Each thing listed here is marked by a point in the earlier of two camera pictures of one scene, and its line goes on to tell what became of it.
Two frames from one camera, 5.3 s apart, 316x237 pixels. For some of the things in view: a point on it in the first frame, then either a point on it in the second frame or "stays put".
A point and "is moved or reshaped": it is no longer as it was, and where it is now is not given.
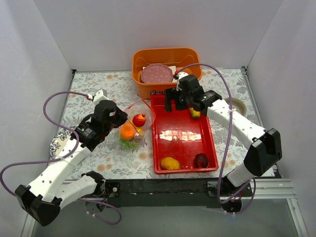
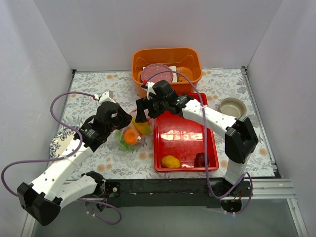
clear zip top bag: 131,135 stays put
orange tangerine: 127,132 is moved or reshaped
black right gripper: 169,99 → 144,106
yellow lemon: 170,163 stays put
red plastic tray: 181,144 stays put
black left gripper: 121,117 stays put
